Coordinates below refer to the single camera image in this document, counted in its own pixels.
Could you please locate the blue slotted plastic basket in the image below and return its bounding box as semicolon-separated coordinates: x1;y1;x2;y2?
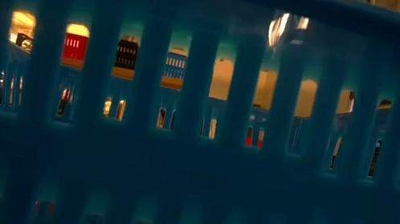
162;51;188;82
0;0;400;224

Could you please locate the black slotted plastic basket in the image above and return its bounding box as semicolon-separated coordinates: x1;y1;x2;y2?
114;38;141;71

